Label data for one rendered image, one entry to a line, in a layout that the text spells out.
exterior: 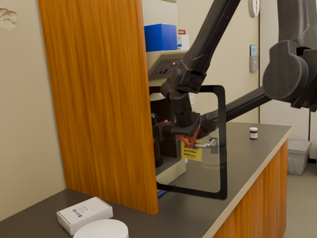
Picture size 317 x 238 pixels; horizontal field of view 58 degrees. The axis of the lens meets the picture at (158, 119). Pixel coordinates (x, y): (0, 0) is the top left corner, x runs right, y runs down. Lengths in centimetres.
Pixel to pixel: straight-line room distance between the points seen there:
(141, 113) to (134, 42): 23
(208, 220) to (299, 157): 280
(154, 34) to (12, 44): 55
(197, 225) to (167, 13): 82
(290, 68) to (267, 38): 355
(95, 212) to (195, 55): 63
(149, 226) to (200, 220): 17
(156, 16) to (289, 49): 76
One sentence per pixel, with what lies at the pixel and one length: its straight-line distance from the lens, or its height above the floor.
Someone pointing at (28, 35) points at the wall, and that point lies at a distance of 129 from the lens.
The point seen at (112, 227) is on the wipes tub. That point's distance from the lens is 76.
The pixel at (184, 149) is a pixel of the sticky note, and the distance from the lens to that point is 102.
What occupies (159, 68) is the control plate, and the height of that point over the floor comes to 145.
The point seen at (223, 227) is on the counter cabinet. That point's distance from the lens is 120.
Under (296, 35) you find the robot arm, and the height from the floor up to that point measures 151.
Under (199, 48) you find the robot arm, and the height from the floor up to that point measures 150.
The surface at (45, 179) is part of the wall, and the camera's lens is 136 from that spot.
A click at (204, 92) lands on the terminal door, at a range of 94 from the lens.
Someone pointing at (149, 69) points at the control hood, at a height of 145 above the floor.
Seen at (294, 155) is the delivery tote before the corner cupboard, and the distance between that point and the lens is 375.
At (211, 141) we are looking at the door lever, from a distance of 96.
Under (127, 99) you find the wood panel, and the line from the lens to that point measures 99.
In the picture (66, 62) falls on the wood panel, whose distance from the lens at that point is 119.
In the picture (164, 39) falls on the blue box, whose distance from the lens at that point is 102.
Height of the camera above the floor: 149
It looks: 12 degrees down
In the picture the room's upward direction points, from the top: 4 degrees counter-clockwise
